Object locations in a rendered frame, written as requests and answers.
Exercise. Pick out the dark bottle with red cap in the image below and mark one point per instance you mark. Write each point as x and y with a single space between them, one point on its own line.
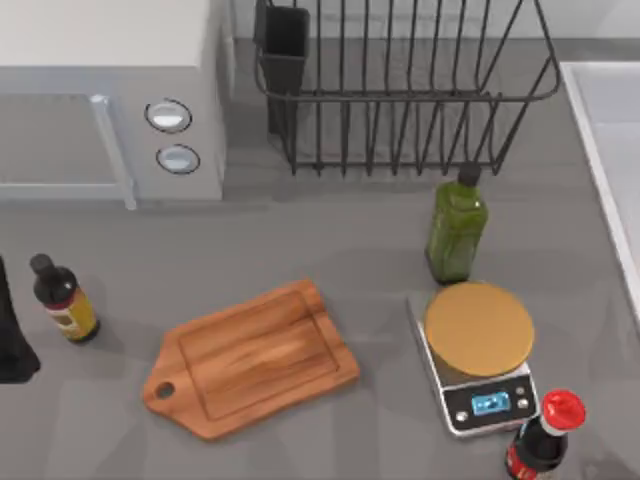
542 440

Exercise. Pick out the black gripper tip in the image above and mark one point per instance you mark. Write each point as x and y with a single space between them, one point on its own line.
11 330

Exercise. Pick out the kitchen scale with gold plate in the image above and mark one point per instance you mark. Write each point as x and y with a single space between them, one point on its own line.
477 340

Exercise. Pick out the wooden cutting board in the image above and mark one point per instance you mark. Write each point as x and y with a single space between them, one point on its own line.
250 360

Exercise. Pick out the microwave knob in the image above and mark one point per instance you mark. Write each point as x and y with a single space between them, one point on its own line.
168 115
178 159

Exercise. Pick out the black cutlery holder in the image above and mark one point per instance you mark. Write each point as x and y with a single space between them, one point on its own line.
282 60

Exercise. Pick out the pale microwave oven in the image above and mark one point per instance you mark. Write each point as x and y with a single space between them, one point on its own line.
100 100

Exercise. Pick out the dark bottle with yellow label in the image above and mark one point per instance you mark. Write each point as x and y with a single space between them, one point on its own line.
62 300

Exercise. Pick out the green bottle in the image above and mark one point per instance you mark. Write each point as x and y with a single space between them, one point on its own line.
456 230

